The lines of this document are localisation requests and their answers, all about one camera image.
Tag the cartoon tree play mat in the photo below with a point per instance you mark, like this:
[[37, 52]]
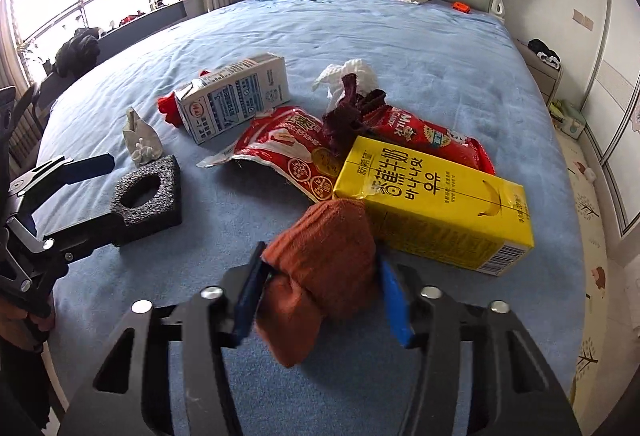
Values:
[[596, 272]]

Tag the black white clothes on nightstand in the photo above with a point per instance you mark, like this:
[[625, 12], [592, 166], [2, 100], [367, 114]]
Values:
[[544, 53]]

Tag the red milk candy wrapper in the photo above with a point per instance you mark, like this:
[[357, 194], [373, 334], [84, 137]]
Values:
[[393, 125]]

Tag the yellow banana milk carton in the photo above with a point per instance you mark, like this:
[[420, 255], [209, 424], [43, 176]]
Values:
[[436, 209]]

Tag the white sliding door wardrobe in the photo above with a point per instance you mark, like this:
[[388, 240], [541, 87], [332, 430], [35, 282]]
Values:
[[611, 108]]

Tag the black bag by window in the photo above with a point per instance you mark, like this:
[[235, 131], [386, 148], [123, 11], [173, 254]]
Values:
[[79, 54]]

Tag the white mask pouch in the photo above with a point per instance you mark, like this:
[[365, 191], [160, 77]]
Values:
[[141, 140]]

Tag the green white storage box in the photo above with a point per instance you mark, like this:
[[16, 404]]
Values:
[[567, 117]]

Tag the red white snack bag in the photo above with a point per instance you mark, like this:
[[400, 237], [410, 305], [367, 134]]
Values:
[[290, 141]]

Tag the dark maroon sock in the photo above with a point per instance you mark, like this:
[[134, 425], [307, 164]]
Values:
[[347, 120]]

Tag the bedside nightstand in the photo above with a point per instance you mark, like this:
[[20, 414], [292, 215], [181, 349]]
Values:
[[547, 78]]

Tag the black foam square with hole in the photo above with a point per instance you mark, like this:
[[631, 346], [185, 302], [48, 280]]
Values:
[[147, 200]]

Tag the orange brown cloth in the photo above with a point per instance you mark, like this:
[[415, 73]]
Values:
[[324, 268]]

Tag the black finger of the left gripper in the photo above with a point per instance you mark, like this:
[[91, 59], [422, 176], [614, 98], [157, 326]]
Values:
[[80, 240], [61, 171]]

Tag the person's left hand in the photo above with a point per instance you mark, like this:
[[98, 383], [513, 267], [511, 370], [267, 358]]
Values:
[[23, 329]]

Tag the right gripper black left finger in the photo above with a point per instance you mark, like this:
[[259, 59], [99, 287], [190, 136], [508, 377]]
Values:
[[128, 390]]

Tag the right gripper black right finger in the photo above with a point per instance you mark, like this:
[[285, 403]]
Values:
[[513, 389]]

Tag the red sock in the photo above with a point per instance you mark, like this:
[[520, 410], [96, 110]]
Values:
[[168, 107]]

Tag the small orange object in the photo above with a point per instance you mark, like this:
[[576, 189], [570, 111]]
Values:
[[461, 7]]

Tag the white blue milk carton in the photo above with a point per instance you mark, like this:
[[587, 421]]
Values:
[[217, 101]]

